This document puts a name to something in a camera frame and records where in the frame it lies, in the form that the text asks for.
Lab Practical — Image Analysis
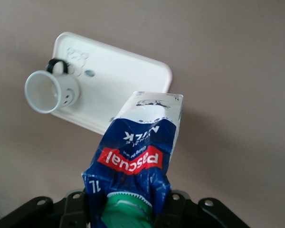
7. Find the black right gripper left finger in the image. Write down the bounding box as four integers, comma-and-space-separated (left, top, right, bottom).
0, 189, 90, 228

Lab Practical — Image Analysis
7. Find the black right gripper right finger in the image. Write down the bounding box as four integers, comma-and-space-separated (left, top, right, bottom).
153, 189, 248, 228

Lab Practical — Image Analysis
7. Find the blue white milk carton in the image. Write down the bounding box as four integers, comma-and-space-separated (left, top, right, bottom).
82, 91, 184, 228

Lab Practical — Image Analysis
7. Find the white cup black handle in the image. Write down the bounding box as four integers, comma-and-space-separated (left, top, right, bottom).
24, 58, 82, 115

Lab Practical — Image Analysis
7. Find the cream rabbit print tray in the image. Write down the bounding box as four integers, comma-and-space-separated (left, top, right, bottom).
49, 31, 173, 135

